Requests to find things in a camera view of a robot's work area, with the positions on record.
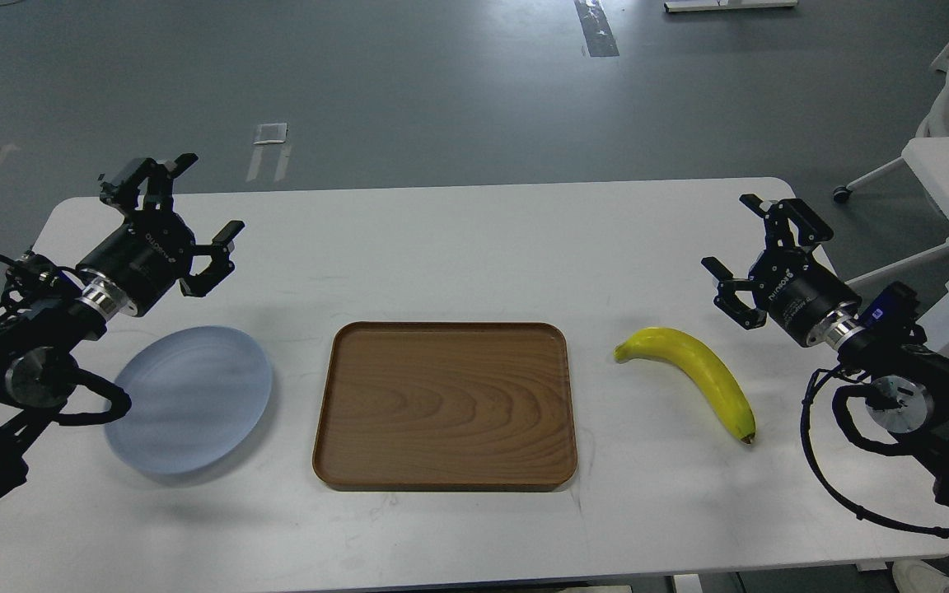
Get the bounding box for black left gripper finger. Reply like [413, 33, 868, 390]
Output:
[180, 219, 245, 297]
[99, 153, 199, 219]

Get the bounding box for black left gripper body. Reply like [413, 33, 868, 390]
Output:
[77, 217, 195, 318]

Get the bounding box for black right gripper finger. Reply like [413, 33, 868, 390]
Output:
[739, 194, 834, 258]
[701, 258, 767, 330]

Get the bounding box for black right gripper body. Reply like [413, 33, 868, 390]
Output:
[753, 249, 862, 347]

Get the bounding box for yellow banana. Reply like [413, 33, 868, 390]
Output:
[613, 327, 757, 446]

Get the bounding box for light blue round plate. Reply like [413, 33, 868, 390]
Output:
[105, 326, 273, 476]

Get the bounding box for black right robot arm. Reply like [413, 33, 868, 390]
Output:
[702, 193, 949, 538]

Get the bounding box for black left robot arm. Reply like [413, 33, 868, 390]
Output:
[0, 153, 244, 499]

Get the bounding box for brown wooden tray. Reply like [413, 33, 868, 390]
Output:
[312, 320, 577, 492]

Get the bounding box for white board on floor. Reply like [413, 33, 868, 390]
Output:
[663, 0, 800, 14]

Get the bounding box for white shoe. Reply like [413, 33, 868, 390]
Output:
[891, 560, 949, 592]

